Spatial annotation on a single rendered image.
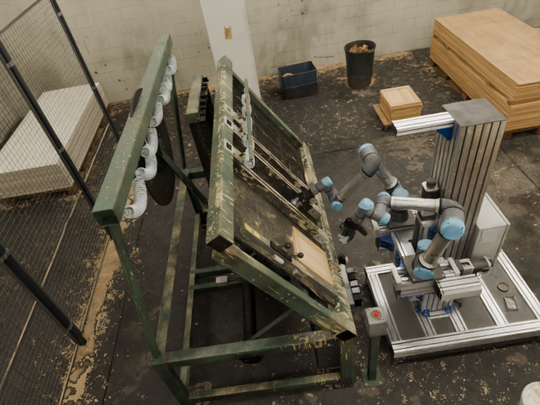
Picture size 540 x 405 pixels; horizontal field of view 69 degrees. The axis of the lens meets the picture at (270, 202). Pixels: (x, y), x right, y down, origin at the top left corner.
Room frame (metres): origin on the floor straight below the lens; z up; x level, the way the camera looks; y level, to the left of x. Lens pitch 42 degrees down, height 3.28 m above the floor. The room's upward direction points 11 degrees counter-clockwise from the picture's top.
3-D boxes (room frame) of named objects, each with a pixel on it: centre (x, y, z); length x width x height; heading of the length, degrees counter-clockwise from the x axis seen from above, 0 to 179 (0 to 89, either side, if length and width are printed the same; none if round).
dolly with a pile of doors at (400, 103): (4.93, -2.04, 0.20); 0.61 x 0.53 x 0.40; 178
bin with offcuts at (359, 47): (6.23, -1.90, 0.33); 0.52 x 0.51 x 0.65; 178
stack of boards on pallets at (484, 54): (5.18, -3.66, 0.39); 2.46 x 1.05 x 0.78; 178
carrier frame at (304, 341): (2.43, 0.25, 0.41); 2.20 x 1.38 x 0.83; 177
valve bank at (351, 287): (1.79, -0.50, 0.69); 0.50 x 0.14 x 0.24; 177
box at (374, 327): (1.35, -0.54, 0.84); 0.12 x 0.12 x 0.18; 87
